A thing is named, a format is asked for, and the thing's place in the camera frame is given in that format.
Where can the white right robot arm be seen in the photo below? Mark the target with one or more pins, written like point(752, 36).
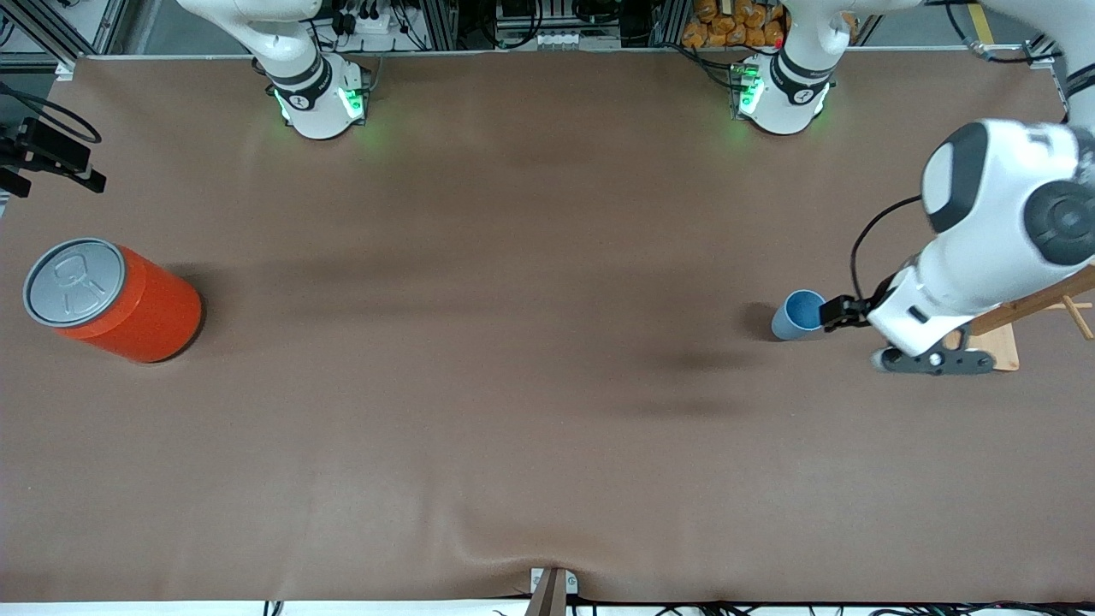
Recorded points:
point(312, 94)

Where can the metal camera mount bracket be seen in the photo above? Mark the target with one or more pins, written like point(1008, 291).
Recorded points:
point(552, 590)

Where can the bag of orange snacks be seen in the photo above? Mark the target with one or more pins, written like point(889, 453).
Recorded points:
point(736, 30)

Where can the aluminium frame structure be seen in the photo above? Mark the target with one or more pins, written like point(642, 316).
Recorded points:
point(51, 30)
point(1044, 53)

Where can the white power strip black plugs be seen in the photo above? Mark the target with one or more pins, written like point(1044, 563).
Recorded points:
point(376, 21)

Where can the large orange can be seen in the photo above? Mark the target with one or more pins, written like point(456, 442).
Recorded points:
point(145, 308)

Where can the wooden mug rack stand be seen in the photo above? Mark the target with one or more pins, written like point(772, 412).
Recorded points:
point(1035, 301)

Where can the brown table mat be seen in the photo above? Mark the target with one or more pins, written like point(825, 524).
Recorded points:
point(513, 342)

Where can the light blue plastic cup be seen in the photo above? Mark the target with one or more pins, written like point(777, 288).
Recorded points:
point(791, 327)

